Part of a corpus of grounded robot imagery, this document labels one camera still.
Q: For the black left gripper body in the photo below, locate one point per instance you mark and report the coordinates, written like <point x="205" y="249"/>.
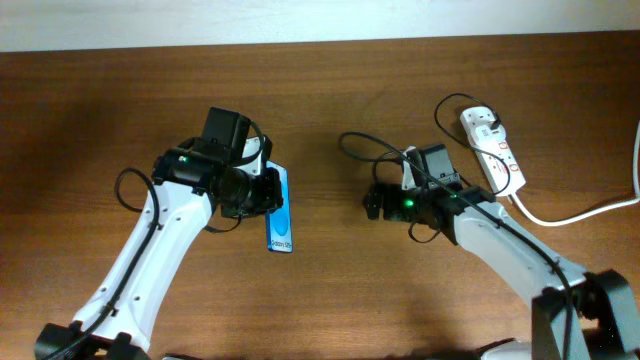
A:
<point x="262" y="192"/>

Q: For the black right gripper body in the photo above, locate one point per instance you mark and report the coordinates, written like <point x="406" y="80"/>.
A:
<point x="400" y="205"/>

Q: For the blue Samsung Galaxy smartphone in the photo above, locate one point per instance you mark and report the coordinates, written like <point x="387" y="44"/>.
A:
<point x="278" y="223"/>

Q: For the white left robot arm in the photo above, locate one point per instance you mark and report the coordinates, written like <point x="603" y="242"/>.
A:
<point x="226" y="171"/>

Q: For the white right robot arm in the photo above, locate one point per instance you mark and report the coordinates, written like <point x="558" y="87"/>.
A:
<point x="576" y="314"/>

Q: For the white charger plug adapter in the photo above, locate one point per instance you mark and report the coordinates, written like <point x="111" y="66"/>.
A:
<point x="484" y="135"/>

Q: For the white power strip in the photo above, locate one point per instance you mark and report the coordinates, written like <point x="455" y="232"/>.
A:
<point x="497" y="160"/>

